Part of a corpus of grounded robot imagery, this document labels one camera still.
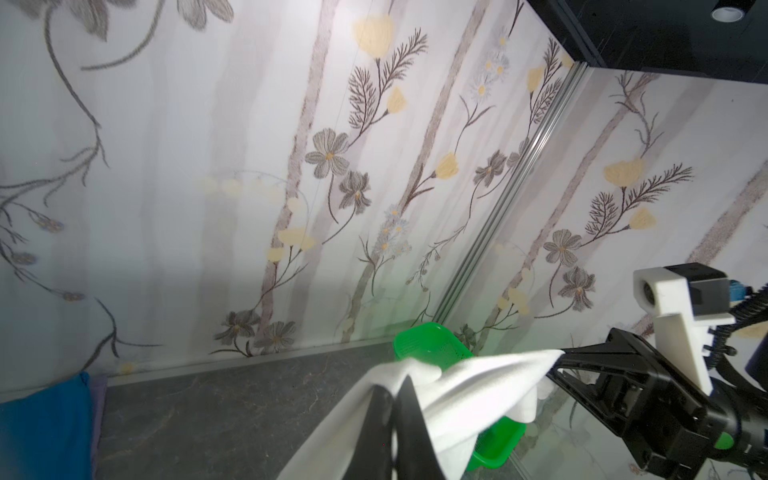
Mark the folded purple t-shirt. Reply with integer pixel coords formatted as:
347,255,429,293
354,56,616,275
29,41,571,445
89,376,107,479

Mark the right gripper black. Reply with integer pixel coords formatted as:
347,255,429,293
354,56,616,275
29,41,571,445
547,328,744,479

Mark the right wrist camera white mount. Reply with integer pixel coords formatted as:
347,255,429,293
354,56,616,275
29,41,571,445
633,262,735,395

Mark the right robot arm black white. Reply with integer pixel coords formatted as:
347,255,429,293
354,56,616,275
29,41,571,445
547,288,767,479

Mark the aluminium corner wall profile right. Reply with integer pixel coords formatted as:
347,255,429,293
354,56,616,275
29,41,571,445
433,62,590,324

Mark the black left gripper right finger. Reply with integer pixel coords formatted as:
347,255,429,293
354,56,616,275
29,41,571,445
394,376,445,480

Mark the green plastic laundry basket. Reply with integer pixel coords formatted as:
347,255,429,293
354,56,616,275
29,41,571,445
393,322,526,471

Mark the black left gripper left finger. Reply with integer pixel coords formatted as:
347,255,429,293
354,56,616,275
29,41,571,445
342,386,394,480

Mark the folded blue t-shirt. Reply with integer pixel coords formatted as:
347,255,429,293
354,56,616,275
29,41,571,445
1,373,92,479

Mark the white t-shirt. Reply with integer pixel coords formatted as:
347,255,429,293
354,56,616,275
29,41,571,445
279,349,563,479

